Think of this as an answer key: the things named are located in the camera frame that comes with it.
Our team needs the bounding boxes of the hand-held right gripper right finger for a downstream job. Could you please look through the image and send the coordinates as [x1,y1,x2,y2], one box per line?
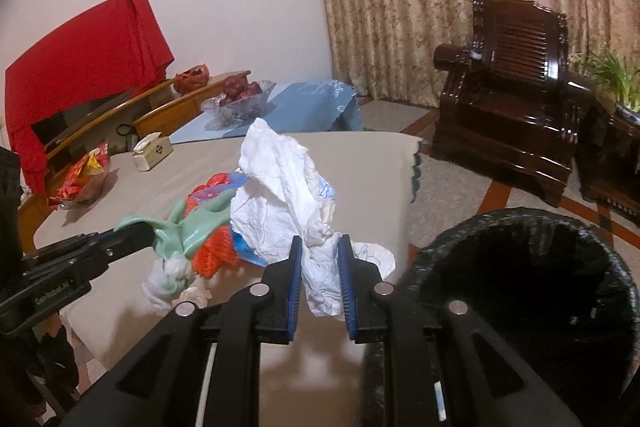
[336,234,583,427]

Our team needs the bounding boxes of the white crumpled tissue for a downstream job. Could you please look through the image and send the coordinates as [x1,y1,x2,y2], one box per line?
[141,254,211,311]

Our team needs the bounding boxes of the beige tissue box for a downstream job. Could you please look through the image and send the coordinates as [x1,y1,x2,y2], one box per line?
[132,133,174,172]

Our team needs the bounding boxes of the red snack packet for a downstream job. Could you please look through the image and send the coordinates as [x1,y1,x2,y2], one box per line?
[48,142,111,202]

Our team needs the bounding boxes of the orange mesh net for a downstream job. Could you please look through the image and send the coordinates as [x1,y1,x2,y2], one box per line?
[185,194,242,280]

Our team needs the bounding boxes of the black trash bin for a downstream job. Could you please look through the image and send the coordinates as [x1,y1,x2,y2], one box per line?
[362,206,640,427]

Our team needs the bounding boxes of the glass snack bowl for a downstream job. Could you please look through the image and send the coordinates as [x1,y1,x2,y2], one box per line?
[54,164,112,210]

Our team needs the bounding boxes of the black television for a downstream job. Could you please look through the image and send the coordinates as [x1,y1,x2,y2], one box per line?
[31,89,131,152]

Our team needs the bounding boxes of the green plastic bag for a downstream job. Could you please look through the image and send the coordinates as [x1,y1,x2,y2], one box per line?
[116,196,233,264]

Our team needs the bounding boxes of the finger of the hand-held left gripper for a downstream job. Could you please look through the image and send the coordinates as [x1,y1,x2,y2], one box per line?
[21,232,101,264]
[22,223,157,280]

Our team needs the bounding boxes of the small red plastic bag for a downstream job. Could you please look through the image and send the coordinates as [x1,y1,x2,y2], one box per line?
[173,64,211,95]

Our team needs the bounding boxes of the black cable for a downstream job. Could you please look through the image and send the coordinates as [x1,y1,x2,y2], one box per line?
[116,123,137,152]

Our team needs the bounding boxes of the dark wooden armchair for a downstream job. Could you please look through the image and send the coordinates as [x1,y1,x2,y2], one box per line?
[430,0,596,208]

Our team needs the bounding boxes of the red cloth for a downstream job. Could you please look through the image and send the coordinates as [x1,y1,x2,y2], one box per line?
[4,0,176,195]

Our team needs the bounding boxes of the blue tablecloth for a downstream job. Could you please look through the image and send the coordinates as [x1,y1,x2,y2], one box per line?
[167,79,363,144]

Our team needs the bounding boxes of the glass fruit bowl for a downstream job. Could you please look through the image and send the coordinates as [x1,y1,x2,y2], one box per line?
[201,80,277,128]

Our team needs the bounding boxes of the red blue printed wrapper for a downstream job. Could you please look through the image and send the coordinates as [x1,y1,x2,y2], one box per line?
[192,172,251,208]

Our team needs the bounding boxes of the white plastic bag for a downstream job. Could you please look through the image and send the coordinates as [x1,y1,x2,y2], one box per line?
[231,118,397,319]

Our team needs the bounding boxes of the green potted plant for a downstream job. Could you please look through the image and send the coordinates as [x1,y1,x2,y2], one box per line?
[575,47,640,128]

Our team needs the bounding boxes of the dark wooden side table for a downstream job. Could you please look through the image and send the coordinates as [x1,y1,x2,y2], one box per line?
[575,102,640,215]

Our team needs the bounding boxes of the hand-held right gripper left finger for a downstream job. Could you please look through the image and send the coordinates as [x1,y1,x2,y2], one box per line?
[59,235,304,427]

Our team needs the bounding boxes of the light wooden cabinet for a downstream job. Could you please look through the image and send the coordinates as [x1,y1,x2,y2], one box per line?
[17,69,252,258]

